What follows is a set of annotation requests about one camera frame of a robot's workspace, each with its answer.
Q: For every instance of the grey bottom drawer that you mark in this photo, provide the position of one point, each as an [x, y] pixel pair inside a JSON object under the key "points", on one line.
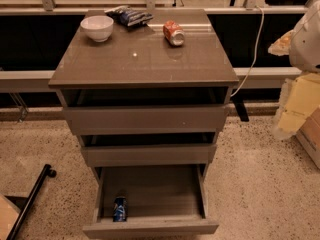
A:
{"points": [[166, 200]]}

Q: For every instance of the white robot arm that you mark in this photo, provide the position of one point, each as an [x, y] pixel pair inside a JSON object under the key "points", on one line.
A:
{"points": [[305, 44]]}

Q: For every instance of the grey middle drawer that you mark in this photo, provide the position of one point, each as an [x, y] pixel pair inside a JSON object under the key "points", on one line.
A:
{"points": [[149, 149]]}

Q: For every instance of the grey drawer cabinet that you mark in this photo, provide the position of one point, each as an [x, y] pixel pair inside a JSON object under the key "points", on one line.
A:
{"points": [[143, 58]]}

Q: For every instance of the black table leg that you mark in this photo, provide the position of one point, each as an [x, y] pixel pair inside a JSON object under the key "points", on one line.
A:
{"points": [[240, 108]]}

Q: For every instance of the orange soda can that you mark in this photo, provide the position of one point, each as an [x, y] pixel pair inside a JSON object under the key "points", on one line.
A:
{"points": [[174, 33]]}

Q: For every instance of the black metal bar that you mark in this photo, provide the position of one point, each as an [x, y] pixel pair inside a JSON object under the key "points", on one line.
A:
{"points": [[47, 171]]}

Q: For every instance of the grey top drawer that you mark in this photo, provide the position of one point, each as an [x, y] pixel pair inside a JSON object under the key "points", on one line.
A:
{"points": [[145, 110]]}

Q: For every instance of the grey drawer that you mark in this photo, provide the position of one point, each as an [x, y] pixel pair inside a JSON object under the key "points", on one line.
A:
{"points": [[145, 110], [149, 149], [166, 200]]}

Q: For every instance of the wooden board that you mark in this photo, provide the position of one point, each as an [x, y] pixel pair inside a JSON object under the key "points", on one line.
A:
{"points": [[9, 212]]}

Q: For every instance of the blue chip bag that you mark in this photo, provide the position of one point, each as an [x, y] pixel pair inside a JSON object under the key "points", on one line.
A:
{"points": [[128, 16]]}

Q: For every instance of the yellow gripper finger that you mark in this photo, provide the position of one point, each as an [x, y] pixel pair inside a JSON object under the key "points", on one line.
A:
{"points": [[299, 98], [282, 45]]}

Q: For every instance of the blue pepsi can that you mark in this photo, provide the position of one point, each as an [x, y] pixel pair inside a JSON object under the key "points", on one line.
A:
{"points": [[120, 209]]}

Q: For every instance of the cardboard box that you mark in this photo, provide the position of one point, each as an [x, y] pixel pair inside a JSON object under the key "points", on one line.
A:
{"points": [[309, 136]]}

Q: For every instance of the white ceramic bowl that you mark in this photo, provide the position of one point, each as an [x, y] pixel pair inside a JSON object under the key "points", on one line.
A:
{"points": [[98, 28]]}

